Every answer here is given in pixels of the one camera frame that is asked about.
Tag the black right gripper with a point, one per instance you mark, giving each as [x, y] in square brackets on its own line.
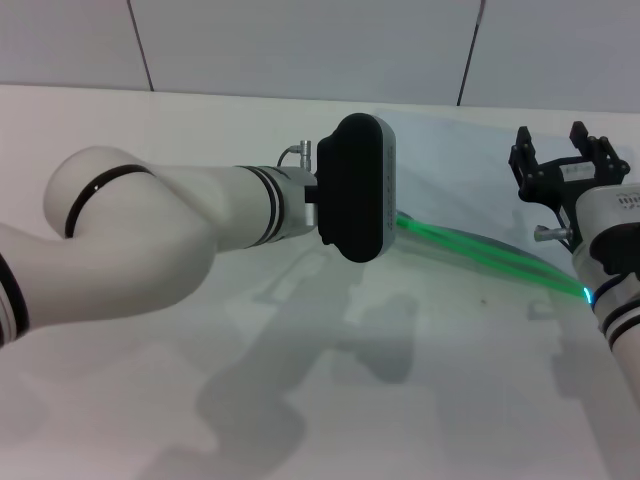
[560, 187]

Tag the translucent green-zipper document bag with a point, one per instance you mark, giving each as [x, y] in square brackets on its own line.
[450, 180]

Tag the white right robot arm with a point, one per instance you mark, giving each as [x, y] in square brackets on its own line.
[625, 320]

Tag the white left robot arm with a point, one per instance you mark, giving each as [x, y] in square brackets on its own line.
[150, 235]

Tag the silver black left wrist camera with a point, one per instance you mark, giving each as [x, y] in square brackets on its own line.
[355, 190]

